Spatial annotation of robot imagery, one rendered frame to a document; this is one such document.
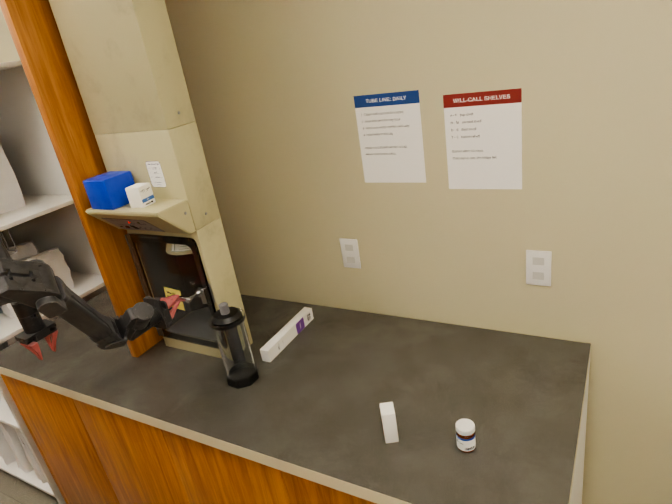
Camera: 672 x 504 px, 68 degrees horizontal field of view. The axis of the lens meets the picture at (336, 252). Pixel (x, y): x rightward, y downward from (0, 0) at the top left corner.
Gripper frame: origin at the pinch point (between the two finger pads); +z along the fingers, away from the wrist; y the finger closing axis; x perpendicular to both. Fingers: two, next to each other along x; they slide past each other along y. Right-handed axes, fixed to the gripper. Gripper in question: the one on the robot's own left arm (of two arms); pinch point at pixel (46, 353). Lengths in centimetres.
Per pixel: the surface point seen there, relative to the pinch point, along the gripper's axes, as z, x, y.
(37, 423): 46, 45, 4
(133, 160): -52, -28, 33
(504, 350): 18, -127, 61
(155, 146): -56, -39, 33
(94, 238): -29.4, -8.8, 23.9
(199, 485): 45, -45, 4
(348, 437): 17, -98, 14
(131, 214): -40, -35, 21
